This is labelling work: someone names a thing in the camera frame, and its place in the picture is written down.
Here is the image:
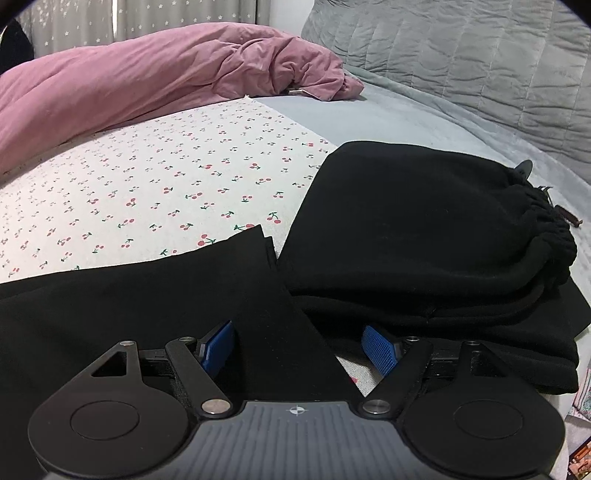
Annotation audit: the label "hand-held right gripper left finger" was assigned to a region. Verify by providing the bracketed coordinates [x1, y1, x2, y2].
[90, 320, 237, 419]

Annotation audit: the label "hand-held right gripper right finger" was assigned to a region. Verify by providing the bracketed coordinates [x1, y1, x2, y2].
[360, 324, 509, 417]

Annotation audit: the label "cherry print bed sheet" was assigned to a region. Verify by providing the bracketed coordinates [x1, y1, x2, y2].
[0, 97, 384, 398]

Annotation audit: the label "patterned cloth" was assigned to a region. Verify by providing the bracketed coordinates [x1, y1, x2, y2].
[567, 362, 591, 422]

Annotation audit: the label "grey bed sheet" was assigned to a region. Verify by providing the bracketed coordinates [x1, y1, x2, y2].
[252, 65, 591, 222]

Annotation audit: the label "pink duvet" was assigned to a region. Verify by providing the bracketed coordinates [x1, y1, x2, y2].
[0, 21, 365, 174]

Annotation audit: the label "grey quilted headboard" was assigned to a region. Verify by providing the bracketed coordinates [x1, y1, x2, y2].
[300, 0, 591, 171]

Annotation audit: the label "grey star print curtain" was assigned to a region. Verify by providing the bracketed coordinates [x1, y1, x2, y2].
[18, 0, 273, 58]

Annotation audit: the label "dark cloth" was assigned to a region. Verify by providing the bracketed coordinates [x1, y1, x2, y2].
[0, 18, 36, 75]

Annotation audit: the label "folded black drawstring pants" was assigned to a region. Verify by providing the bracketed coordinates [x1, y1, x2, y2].
[277, 141, 591, 395]

